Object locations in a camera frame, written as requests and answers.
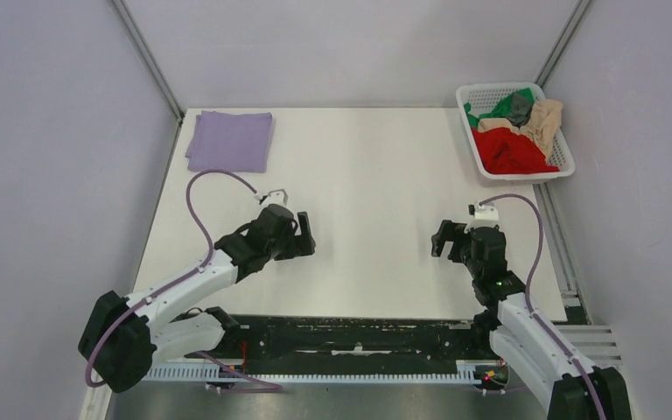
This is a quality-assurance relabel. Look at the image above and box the purple t shirt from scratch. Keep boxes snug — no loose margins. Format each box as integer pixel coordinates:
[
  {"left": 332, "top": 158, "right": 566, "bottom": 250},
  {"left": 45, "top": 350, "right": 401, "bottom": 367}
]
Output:
[{"left": 185, "top": 111, "right": 274, "bottom": 173}]

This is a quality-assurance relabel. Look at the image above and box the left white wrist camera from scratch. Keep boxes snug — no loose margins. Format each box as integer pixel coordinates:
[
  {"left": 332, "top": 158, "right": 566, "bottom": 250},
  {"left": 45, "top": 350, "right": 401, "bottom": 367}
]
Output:
[{"left": 255, "top": 188, "right": 289, "bottom": 207}]

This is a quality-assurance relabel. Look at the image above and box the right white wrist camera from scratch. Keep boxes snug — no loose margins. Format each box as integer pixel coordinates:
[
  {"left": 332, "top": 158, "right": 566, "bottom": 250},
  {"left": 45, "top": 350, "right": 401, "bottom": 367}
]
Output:
[{"left": 465, "top": 203, "right": 500, "bottom": 230}]

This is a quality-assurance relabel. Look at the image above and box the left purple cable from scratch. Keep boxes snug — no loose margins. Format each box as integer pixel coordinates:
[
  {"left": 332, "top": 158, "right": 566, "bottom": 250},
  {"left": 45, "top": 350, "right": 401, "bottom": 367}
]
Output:
[{"left": 84, "top": 169, "right": 284, "bottom": 394}]

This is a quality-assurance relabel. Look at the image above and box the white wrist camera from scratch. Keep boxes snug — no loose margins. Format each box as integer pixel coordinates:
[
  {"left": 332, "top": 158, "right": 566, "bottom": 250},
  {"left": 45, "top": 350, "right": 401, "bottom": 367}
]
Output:
[
  {"left": 255, "top": 188, "right": 289, "bottom": 207},
  {"left": 465, "top": 203, "right": 500, "bottom": 230}
]

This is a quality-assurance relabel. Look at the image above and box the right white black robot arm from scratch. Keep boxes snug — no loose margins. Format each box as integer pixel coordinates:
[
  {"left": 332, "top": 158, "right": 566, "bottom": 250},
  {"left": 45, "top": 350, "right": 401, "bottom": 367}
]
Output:
[{"left": 430, "top": 220, "right": 633, "bottom": 419}]

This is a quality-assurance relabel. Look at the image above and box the green t shirt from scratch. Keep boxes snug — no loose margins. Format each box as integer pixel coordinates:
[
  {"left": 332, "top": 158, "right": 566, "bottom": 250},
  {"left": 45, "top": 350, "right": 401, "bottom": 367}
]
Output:
[{"left": 463, "top": 88, "right": 536, "bottom": 130}]

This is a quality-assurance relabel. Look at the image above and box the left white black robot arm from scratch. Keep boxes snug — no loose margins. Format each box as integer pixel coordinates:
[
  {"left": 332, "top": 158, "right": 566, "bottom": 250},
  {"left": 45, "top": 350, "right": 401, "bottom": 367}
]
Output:
[{"left": 78, "top": 204, "right": 315, "bottom": 393}]

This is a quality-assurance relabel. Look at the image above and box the purple cable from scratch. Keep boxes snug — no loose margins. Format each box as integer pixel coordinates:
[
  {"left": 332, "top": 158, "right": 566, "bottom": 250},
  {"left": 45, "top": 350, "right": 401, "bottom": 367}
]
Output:
[
  {"left": 84, "top": 169, "right": 284, "bottom": 394},
  {"left": 474, "top": 193, "right": 610, "bottom": 420}
]

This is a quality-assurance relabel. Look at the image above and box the grey t shirt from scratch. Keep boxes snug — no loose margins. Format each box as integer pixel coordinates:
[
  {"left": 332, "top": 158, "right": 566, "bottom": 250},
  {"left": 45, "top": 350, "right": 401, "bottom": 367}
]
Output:
[{"left": 505, "top": 92, "right": 535, "bottom": 128}]

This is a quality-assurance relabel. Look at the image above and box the beige t shirt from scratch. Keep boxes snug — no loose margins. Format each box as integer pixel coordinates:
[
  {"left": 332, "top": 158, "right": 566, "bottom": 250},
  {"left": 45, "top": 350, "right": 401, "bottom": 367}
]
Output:
[{"left": 477, "top": 99, "right": 564, "bottom": 163}]

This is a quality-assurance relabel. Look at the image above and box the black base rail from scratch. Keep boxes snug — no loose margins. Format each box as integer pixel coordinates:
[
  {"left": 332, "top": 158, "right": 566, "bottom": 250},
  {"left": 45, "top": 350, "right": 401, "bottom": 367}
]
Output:
[{"left": 209, "top": 315, "right": 501, "bottom": 375}]

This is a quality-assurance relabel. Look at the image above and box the white slotted cable duct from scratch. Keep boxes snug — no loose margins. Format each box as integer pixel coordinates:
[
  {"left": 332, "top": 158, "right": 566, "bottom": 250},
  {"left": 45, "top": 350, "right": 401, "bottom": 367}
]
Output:
[{"left": 143, "top": 360, "right": 501, "bottom": 386}]

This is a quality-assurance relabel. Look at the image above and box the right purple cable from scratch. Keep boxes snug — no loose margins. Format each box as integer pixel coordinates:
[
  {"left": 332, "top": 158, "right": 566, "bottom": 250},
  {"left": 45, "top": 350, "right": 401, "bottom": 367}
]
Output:
[{"left": 474, "top": 193, "right": 610, "bottom": 420}]

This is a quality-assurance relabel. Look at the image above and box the red t shirt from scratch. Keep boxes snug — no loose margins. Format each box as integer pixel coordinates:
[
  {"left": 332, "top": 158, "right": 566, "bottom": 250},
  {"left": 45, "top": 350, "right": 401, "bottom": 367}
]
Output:
[{"left": 471, "top": 128, "right": 559, "bottom": 175}]

